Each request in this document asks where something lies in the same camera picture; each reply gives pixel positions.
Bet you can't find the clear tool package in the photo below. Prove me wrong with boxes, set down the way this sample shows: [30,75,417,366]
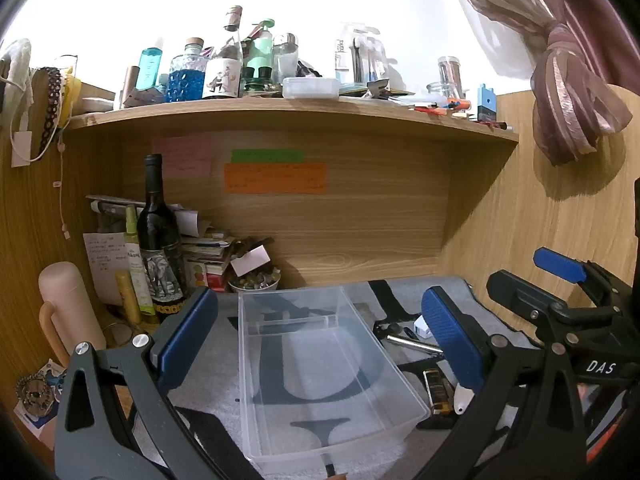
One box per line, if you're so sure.
[334,22,388,86]

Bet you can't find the white plastic box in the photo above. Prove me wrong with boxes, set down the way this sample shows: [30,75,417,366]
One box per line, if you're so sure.
[282,77,340,100]

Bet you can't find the pink curtain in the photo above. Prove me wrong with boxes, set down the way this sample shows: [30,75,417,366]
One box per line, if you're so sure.
[435,0,640,167]

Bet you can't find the small amber rectangular item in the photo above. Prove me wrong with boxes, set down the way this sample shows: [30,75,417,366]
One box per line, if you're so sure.
[422,369,453,415]

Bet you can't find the wire-rimmed glasses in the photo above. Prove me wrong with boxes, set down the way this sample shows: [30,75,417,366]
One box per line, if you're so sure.
[104,321,147,350]

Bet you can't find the yellow tube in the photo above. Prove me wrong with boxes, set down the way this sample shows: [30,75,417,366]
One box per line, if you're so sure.
[115,270,143,326]

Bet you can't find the clear plastic container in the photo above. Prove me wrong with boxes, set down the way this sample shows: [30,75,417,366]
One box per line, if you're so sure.
[237,286,431,478]

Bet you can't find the dark wine bottle elephant label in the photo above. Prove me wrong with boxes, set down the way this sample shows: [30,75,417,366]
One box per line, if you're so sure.
[136,154,187,323]

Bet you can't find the mint green pump bottle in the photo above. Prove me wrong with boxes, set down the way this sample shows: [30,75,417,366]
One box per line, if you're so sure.
[243,19,276,73]

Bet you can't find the grey printed mat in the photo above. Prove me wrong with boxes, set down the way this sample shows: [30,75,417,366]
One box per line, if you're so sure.
[127,275,541,480]

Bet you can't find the bowl of polished stones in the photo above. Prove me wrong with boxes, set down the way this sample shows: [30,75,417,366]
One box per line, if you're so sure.
[228,267,282,293]

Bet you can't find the blue plastic block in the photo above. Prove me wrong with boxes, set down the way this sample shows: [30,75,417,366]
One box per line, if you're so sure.
[476,84,497,123]

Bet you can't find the handwritten paper note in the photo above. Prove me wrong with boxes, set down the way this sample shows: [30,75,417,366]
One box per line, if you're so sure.
[82,231,128,306]

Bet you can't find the white card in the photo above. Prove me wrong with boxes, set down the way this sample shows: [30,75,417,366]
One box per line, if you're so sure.
[230,245,272,277]

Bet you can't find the white cloth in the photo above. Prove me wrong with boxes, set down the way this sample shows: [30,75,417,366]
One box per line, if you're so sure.
[0,37,33,86]

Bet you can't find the green sticky note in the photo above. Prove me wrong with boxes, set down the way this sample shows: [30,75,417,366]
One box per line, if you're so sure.
[231,149,304,164]

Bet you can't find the orange sticky note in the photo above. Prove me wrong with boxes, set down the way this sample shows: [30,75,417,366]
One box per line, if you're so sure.
[223,162,327,195]

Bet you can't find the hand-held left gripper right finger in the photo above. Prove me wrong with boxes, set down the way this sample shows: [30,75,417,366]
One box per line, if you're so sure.
[415,286,587,480]

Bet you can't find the tall blue liquid bottle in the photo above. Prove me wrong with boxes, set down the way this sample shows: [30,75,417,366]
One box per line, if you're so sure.
[136,37,166,92]

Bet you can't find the pink sticky note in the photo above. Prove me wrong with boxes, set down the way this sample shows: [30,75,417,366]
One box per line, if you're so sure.
[151,133,212,178]

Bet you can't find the sticker sheet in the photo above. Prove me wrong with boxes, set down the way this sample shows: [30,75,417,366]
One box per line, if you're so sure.
[14,357,68,448]

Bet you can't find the round blue glass bottle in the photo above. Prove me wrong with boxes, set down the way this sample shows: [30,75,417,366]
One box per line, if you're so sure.
[168,37,208,103]

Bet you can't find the slim green spray bottle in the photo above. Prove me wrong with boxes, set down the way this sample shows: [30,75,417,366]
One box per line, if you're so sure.
[124,205,155,316]

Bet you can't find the patterned headband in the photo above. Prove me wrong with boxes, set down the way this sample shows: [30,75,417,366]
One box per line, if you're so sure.
[31,66,63,148]

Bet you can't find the brown cardboard tube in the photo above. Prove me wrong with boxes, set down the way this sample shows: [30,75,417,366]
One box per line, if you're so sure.
[122,65,141,106]

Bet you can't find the wooden shelf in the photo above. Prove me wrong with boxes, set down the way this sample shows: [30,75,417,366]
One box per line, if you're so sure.
[65,95,521,143]

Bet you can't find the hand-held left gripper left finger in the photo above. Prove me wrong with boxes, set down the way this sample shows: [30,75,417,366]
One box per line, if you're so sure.
[54,287,266,480]

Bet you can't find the silver metal tube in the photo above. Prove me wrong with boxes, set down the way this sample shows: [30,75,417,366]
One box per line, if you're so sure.
[387,335,443,353]

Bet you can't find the tall glass jar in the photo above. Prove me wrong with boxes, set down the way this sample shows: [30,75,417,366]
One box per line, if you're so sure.
[437,56,463,98]

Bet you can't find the yellow plastic item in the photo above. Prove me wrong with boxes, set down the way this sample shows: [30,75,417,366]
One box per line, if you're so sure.
[62,72,82,126]

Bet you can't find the clear jar metal lid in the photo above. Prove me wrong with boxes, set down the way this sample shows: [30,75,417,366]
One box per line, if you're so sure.
[272,33,301,83]

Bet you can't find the clear bottle illustrated label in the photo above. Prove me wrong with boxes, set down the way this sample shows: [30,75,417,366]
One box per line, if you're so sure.
[202,6,244,100]

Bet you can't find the orange marker pens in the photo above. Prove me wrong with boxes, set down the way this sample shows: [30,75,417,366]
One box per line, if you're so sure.
[412,97,473,118]

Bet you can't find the white charger adapter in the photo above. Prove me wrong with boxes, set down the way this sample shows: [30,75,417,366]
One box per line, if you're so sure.
[11,130,33,167]

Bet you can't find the pink thermos bottle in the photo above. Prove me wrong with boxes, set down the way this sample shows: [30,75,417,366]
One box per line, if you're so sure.
[39,261,108,368]

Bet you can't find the pile of papers and booklets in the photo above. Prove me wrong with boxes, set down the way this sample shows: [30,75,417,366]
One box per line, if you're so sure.
[86,194,236,291]

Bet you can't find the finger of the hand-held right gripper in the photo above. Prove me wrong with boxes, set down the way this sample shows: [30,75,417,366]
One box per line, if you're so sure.
[486,270,571,333]
[533,247,633,311]

